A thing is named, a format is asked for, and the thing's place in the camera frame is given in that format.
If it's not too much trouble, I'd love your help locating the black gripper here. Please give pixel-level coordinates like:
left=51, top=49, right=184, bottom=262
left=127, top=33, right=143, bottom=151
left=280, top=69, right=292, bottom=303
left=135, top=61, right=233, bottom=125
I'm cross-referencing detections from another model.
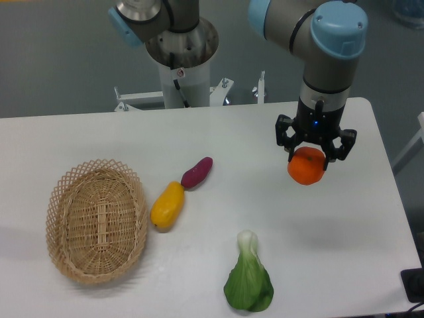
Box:
left=275, top=98, right=357, bottom=171

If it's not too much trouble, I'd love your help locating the orange fruit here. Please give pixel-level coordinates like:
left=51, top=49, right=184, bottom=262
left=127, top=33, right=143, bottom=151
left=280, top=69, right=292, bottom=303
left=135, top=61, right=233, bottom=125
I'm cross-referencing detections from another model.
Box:
left=288, top=146, right=325, bottom=186

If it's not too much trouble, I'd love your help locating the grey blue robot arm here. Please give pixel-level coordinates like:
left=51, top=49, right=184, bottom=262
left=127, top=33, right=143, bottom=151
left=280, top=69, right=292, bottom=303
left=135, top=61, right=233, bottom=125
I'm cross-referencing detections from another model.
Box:
left=108, top=1, right=368, bottom=163

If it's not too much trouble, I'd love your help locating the woven wicker basket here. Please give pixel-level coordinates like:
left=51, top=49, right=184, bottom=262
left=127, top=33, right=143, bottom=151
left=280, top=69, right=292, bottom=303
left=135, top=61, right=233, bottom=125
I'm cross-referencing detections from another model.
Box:
left=46, top=159, right=148, bottom=285

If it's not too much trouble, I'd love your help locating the purple sweet potato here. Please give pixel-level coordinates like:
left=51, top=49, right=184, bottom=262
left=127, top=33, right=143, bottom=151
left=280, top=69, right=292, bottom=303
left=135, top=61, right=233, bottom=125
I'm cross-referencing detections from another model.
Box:
left=180, top=156, right=213, bottom=189

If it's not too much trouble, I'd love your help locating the yellow mango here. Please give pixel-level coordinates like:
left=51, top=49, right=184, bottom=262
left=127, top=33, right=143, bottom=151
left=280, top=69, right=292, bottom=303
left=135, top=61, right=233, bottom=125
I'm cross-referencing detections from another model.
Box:
left=150, top=181, right=185, bottom=232

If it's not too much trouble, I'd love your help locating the green bok choy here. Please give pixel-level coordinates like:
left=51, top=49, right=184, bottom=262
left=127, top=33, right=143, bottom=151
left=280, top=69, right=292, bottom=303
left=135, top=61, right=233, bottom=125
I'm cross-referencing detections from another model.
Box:
left=223, top=230, right=274, bottom=312

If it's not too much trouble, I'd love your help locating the blue translucent container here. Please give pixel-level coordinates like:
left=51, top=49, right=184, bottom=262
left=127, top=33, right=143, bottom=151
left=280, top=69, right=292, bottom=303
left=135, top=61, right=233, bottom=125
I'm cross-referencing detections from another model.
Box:
left=392, top=0, right=423, bottom=30

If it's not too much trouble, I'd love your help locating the black device at table edge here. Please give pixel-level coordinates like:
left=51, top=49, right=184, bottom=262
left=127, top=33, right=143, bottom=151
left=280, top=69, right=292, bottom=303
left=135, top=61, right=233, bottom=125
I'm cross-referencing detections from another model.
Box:
left=400, top=268, right=423, bottom=303

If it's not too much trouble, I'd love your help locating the white frame at right edge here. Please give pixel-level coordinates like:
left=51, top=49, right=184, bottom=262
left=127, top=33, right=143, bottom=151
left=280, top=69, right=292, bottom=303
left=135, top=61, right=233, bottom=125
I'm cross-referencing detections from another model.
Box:
left=392, top=112, right=423, bottom=176

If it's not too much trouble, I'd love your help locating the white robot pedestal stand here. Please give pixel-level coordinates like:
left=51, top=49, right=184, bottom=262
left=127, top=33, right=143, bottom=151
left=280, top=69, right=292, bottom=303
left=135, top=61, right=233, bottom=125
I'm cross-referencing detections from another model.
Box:
left=113, top=16, right=268, bottom=112

